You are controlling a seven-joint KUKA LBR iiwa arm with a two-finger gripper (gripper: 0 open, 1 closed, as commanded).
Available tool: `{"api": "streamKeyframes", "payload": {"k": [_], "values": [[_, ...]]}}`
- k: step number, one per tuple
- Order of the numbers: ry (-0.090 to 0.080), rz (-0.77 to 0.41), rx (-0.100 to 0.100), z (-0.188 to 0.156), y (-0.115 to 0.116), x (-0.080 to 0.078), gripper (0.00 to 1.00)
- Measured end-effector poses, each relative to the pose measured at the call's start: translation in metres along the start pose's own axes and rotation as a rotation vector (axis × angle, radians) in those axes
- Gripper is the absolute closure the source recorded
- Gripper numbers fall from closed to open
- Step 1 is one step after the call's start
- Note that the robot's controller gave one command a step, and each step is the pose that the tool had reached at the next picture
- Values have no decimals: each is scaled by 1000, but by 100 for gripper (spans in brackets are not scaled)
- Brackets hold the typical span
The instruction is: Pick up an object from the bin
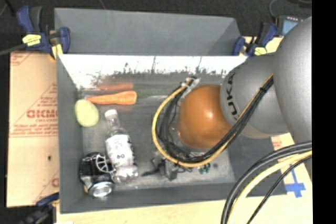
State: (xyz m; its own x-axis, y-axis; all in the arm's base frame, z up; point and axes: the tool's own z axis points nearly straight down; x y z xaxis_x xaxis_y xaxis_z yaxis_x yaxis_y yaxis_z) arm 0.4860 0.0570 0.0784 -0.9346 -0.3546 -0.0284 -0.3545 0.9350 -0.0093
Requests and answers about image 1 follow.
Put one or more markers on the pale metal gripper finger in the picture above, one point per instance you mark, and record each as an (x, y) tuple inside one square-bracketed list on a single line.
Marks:
[(157, 162), (153, 171)]

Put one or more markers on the clear plastic bottle white label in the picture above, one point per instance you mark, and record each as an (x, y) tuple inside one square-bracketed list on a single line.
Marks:
[(119, 147)]

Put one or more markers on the black and silver can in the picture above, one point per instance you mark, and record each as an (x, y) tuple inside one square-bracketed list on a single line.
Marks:
[(94, 168)]

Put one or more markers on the orange toy carrot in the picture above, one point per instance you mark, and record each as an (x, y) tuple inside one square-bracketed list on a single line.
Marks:
[(115, 98)]

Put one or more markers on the yellow-green round fruit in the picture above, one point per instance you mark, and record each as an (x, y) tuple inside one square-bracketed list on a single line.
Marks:
[(86, 113)]

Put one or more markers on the grey metal bin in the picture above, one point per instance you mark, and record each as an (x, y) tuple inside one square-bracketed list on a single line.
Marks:
[(147, 34)]

